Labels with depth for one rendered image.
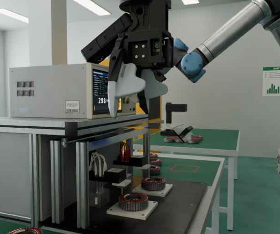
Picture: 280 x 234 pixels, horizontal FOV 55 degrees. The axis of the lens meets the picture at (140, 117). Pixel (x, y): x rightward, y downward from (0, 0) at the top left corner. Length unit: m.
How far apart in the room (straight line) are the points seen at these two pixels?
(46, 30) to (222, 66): 3.68
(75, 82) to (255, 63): 5.51
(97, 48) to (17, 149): 0.64
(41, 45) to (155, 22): 4.82
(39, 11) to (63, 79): 4.37
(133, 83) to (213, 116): 5.90
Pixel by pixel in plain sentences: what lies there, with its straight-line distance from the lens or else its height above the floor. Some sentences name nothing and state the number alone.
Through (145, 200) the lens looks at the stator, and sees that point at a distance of 1.04.
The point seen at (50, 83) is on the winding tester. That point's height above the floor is 1.25.
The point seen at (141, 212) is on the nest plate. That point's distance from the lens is 1.03.
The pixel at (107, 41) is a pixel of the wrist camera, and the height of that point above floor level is 1.28.
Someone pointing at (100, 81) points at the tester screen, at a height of 1.26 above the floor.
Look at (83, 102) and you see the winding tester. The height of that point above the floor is 1.18.
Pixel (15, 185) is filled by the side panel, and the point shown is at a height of 0.88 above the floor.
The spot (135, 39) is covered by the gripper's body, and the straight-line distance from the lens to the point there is 0.45.
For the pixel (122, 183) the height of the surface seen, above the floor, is 0.87.
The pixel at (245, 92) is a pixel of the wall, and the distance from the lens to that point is 6.26.
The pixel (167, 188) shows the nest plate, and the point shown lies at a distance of 1.28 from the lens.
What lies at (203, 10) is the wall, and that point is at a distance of 6.63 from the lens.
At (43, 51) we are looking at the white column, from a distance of 5.19.
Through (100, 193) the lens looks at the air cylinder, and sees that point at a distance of 1.10.
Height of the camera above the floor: 1.18
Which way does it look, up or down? 3 degrees down
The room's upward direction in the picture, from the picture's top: straight up
